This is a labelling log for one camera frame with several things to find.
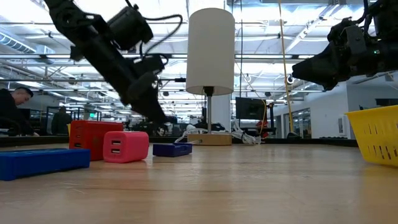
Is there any bright blue box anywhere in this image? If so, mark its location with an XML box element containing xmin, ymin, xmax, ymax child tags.
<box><xmin>0</xmin><ymin>148</ymin><xmax>91</xmax><ymax>182</ymax></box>

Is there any rectangular yellow plastic basket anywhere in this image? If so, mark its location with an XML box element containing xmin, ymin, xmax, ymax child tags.
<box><xmin>345</xmin><ymin>105</ymin><xmax>398</xmax><ymax>168</ymax></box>

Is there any yellow hanging cable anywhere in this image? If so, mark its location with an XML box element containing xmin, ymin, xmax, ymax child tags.
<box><xmin>277</xmin><ymin>0</ymin><xmax>295</xmax><ymax>135</ymax></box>

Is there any black aluminium table frame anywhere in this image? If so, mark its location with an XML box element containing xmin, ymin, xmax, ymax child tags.
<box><xmin>0</xmin><ymin>136</ymin><xmax>360</xmax><ymax>148</ymax></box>

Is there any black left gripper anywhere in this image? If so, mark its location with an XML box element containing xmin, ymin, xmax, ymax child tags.
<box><xmin>70</xmin><ymin>24</ymin><xmax>169</xmax><ymax>124</ymax></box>

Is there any pink USB charger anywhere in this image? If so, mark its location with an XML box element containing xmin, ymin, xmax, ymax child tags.
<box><xmin>103</xmin><ymin>131</ymin><xmax>150</xmax><ymax>164</ymax></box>

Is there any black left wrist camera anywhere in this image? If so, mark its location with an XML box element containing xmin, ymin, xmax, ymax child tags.
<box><xmin>107</xmin><ymin>4</ymin><xmax>155</xmax><ymax>51</ymax></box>

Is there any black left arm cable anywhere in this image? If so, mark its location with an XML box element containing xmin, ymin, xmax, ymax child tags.
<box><xmin>141</xmin><ymin>14</ymin><xmax>184</xmax><ymax>58</ymax></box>

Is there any standing person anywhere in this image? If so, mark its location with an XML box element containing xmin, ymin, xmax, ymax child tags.
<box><xmin>51</xmin><ymin>106</ymin><xmax>74</xmax><ymax>136</ymax></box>

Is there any navy blue case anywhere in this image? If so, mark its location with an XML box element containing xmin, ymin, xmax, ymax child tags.
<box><xmin>152</xmin><ymin>142</ymin><xmax>193</xmax><ymax>157</ymax></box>

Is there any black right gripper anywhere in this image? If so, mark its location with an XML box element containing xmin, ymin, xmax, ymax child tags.
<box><xmin>291</xmin><ymin>17</ymin><xmax>398</xmax><ymax>91</ymax></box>

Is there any white lamp cable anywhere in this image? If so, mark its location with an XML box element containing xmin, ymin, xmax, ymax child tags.
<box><xmin>174</xmin><ymin>123</ymin><xmax>264</xmax><ymax>146</ymax></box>

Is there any red block charger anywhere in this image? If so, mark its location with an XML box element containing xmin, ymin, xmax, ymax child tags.
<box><xmin>68</xmin><ymin>120</ymin><xmax>124</xmax><ymax>162</ymax></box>

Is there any white cylindrical lamp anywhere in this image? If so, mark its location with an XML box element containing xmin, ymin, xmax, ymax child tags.
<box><xmin>185</xmin><ymin>7</ymin><xmax>236</xmax><ymax>146</ymax></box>

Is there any black monitor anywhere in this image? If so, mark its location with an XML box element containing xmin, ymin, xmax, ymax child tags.
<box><xmin>235</xmin><ymin>96</ymin><xmax>267</xmax><ymax>121</ymax></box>

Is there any seated person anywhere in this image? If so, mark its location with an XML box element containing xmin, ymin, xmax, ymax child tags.
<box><xmin>0</xmin><ymin>87</ymin><xmax>40</xmax><ymax>137</ymax></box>

